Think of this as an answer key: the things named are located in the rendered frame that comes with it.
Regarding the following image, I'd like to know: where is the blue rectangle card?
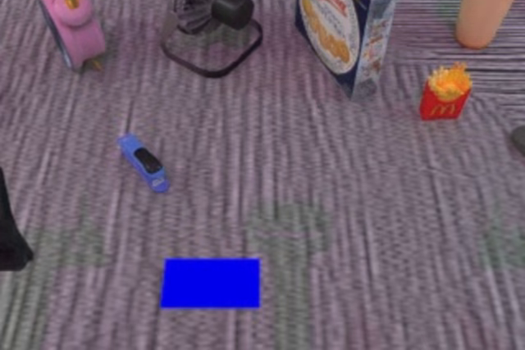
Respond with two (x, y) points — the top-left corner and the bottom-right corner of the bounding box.
(160, 257), (262, 310)

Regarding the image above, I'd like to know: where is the blue toy car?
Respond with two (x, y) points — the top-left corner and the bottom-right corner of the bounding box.
(116, 133), (171, 194)

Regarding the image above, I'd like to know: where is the pink alarm clock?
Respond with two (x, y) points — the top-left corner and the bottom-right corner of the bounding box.
(35, 0), (107, 73)

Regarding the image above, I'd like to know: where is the black desk fan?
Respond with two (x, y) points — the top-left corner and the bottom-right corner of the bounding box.
(160, 0), (264, 79)

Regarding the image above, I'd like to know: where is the Danisa cookie box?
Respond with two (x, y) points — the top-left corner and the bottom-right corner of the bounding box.
(294, 0), (399, 101)

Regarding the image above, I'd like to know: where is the red french fries box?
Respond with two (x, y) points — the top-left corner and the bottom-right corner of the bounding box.
(418, 61), (473, 122)

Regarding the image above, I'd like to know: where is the orange drink cup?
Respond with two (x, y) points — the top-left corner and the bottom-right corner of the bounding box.
(454, 0), (525, 50)

